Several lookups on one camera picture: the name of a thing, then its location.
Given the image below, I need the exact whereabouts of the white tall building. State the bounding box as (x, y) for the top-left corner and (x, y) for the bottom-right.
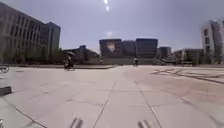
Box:
(200, 19), (224, 65)

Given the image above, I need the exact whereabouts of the robot's own part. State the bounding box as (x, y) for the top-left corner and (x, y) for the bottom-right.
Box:
(69, 117), (84, 128)
(138, 119), (153, 128)

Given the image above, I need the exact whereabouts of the dark low block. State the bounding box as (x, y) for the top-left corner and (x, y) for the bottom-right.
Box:
(0, 85), (13, 97)

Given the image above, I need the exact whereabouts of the row of trees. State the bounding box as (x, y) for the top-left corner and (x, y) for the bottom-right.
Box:
(0, 45), (68, 65)

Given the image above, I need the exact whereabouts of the large grey office building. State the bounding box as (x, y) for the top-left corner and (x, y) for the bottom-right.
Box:
(0, 2), (62, 64)

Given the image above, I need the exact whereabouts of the person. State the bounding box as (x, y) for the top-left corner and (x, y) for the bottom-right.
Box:
(132, 57), (139, 67)
(63, 51), (76, 71)

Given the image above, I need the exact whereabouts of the pale stone slab plaza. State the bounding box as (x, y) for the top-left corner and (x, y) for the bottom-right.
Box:
(0, 64), (224, 128)

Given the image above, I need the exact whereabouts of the dark glass building complex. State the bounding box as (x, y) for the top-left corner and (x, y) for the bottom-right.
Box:
(98, 37), (159, 60)

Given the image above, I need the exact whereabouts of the low grey building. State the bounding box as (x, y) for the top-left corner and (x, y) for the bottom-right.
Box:
(63, 44), (101, 64)

